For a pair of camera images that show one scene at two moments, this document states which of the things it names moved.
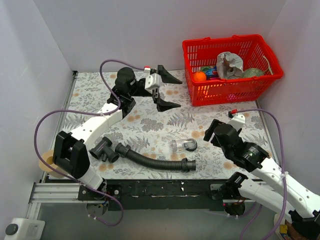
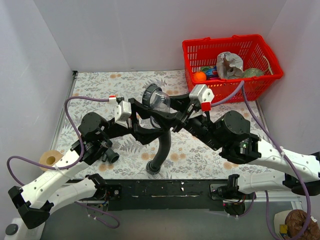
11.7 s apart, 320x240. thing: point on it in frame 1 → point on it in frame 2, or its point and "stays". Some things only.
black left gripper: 156,93 → 133,116
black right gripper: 208,130 → 182,116
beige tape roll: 47,156 stays
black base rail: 157,194 stays
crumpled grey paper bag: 229,65 stays
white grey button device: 24,229 stays
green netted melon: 252,72 stays
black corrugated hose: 186,165 → 153,166
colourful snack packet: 211,72 stays
